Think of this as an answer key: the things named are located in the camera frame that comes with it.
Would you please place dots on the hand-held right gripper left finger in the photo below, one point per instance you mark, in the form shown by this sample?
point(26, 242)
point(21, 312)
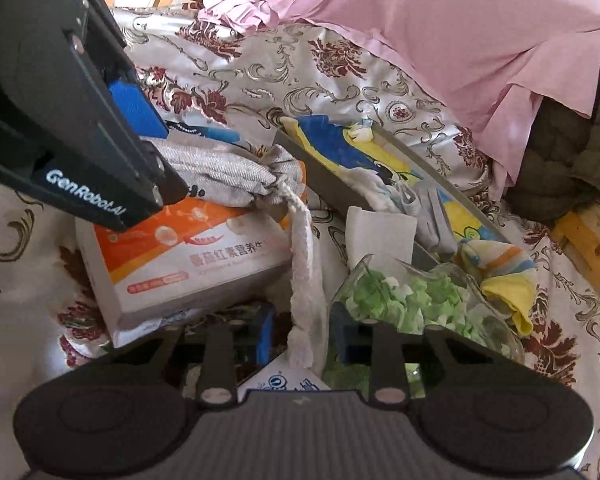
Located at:
point(267, 335)

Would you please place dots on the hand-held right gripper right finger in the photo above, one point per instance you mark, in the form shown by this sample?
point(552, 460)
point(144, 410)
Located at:
point(342, 330)

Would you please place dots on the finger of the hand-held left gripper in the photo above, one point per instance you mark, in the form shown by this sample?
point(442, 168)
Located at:
point(137, 105)
point(167, 177)

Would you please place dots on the white and blue milk carton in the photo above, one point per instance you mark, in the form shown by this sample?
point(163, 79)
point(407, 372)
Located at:
point(285, 382)

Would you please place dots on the grey white knitted sock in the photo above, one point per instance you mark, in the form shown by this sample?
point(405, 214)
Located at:
point(220, 175)

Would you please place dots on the white terry cloth strip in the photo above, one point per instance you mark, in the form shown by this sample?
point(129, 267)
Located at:
point(305, 270)

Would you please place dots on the clear bag of green pieces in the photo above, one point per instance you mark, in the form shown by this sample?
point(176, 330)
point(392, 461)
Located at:
point(430, 300)

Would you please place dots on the orange and white box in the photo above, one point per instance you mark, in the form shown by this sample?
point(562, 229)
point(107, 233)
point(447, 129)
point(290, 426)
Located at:
point(180, 270)

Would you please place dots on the white gauze cloth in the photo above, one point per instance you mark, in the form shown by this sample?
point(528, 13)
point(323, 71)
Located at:
point(380, 237)

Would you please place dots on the grey tray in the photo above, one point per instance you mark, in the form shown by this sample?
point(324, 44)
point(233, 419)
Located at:
point(315, 180)

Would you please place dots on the floral satin blanket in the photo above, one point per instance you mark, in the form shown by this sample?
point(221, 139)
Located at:
point(220, 80)

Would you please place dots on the brown quilted jacket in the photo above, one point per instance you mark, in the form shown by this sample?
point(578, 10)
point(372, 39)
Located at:
point(565, 150)

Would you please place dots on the pink sheet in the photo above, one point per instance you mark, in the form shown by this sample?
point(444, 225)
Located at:
point(430, 35)

